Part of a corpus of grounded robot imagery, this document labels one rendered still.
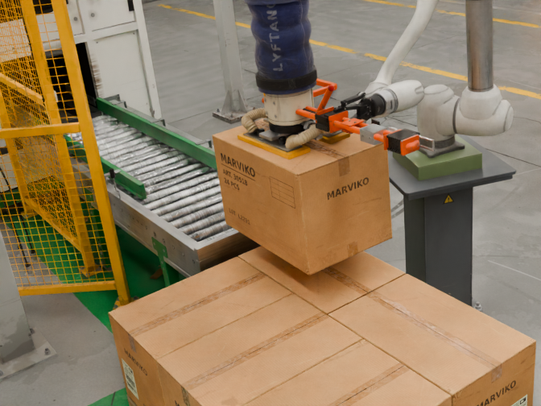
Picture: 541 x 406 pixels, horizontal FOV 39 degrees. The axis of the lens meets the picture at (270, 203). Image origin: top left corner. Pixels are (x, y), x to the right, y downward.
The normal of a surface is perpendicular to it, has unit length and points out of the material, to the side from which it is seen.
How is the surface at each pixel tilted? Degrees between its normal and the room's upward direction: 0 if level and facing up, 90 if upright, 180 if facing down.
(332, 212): 89
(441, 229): 90
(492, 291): 0
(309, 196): 89
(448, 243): 90
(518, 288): 0
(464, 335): 0
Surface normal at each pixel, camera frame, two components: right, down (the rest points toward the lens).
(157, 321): -0.11, -0.90
